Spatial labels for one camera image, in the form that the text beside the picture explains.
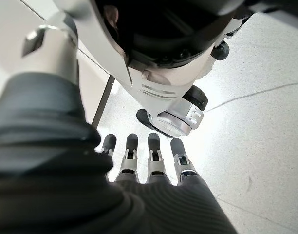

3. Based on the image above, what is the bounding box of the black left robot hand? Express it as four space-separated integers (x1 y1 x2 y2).
0 12 237 234

